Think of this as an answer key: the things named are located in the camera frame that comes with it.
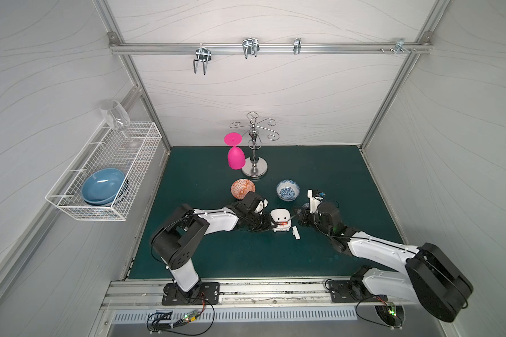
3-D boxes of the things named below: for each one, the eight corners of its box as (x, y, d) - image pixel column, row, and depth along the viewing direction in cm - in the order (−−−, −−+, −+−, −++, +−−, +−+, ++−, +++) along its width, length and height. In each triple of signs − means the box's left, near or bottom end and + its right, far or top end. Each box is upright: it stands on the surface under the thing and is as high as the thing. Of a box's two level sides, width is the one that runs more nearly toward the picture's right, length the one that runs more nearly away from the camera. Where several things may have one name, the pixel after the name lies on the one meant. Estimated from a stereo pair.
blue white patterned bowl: (277, 201, 101) (277, 195, 97) (276, 185, 107) (276, 179, 103) (299, 201, 101) (300, 195, 97) (296, 185, 107) (298, 179, 103)
